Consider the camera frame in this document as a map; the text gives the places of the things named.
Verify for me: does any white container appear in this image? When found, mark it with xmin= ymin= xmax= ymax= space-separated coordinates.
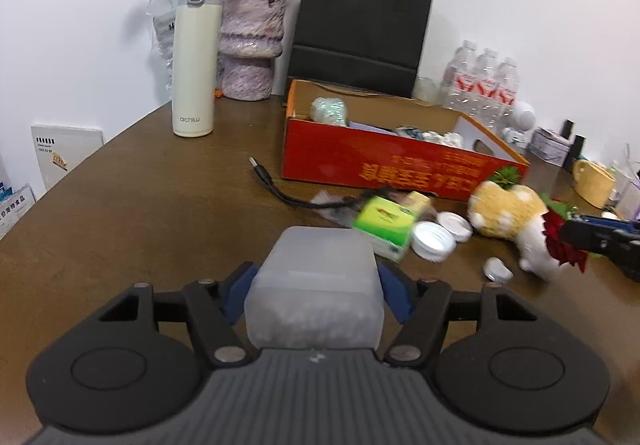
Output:
xmin=615 ymin=182 xmax=640 ymax=222

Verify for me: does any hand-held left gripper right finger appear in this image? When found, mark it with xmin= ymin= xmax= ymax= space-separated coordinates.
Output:
xmin=376 ymin=262 xmax=539 ymax=369

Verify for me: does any yellow mug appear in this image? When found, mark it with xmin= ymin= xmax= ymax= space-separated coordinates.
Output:
xmin=572 ymin=159 xmax=619 ymax=210

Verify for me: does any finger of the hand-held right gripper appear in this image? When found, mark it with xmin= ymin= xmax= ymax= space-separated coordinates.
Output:
xmin=580 ymin=214 xmax=640 ymax=232
xmin=559 ymin=221 xmax=640 ymax=284

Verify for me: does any cream thermos bottle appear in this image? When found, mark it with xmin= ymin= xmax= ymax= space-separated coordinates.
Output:
xmin=171 ymin=0 xmax=224 ymax=138

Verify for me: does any black usb cable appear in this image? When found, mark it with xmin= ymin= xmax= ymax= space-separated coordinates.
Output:
xmin=249 ymin=157 xmax=397 ymax=212

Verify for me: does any white booklet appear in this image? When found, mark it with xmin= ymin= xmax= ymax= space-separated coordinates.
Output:
xmin=31 ymin=125 xmax=105 ymax=191

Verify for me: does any yellow white plush toy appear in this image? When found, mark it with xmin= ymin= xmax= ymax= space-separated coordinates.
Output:
xmin=467 ymin=166 xmax=567 ymax=282

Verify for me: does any small white plastic piece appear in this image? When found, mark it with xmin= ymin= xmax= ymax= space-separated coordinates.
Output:
xmin=482 ymin=256 xmax=514 ymax=282

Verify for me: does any red cardboard box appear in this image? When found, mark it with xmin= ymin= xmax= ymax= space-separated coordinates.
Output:
xmin=281 ymin=79 xmax=531 ymax=202

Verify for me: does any red rose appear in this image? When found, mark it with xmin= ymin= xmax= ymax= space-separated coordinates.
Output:
xmin=542 ymin=195 xmax=590 ymax=272

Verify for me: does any blue white packet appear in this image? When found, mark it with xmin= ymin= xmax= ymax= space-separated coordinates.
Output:
xmin=0 ymin=182 xmax=37 ymax=239

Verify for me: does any grey tin box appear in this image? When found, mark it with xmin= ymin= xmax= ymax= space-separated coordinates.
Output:
xmin=529 ymin=127 xmax=574 ymax=167

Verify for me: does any black paper bag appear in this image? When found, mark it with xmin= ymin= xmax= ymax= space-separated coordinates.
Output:
xmin=286 ymin=0 xmax=437 ymax=100

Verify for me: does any crumpled foil packet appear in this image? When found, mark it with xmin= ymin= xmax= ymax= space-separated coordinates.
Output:
xmin=396 ymin=126 xmax=466 ymax=148

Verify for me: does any purple fuzzy vase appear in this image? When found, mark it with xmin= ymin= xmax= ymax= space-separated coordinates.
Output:
xmin=219 ymin=0 xmax=289 ymax=102

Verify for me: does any white round robot toy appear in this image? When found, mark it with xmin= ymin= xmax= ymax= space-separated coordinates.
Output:
xmin=502 ymin=101 xmax=539 ymax=148

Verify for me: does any translucent plastic storage box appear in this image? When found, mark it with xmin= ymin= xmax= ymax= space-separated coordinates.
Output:
xmin=244 ymin=226 xmax=386 ymax=351

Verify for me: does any glittery green packet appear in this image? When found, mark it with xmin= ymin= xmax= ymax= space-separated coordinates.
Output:
xmin=310 ymin=96 xmax=349 ymax=127

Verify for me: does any wooden desktop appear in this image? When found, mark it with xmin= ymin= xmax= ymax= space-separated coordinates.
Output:
xmin=0 ymin=92 xmax=640 ymax=445

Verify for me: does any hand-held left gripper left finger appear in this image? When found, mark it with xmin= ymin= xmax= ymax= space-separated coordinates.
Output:
xmin=95 ymin=262 xmax=261 ymax=369

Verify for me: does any green tissue packet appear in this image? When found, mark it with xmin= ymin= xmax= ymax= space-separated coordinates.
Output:
xmin=352 ymin=191 xmax=435 ymax=264

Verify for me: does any clear printed plastic bag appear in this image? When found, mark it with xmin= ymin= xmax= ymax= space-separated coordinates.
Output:
xmin=146 ymin=0 xmax=182 ymax=102

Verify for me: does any white jar lid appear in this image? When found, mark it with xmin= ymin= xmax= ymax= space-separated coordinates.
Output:
xmin=410 ymin=221 xmax=457 ymax=260
xmin=436 ymin=211 xmax=474 ymax=242

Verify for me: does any red label water bottle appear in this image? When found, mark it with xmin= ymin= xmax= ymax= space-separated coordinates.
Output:
xmin=442 ymin=40 xmax=482 ymax=112
xmin=492 ymin=57 xmax=522 ymax=132
xmin=469 ymin=47 xmax=502 ymax=126

